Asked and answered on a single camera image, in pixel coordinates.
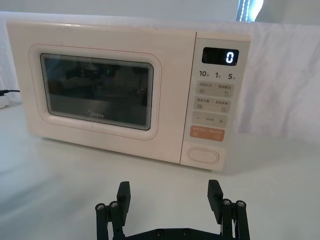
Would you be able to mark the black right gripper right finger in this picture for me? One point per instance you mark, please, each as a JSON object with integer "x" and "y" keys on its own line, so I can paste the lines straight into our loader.
{"x": 225, "y": 212}

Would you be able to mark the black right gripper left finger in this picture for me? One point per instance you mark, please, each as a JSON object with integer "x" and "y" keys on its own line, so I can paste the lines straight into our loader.
{"x": 120, "y": 210}

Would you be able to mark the white table cloth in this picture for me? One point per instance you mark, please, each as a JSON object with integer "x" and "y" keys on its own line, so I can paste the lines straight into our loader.
{"x": 50, "y": 187}

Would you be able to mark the cream microwave oven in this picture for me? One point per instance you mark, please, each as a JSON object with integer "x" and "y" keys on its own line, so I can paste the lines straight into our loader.
{"x": 125, "y": 87}

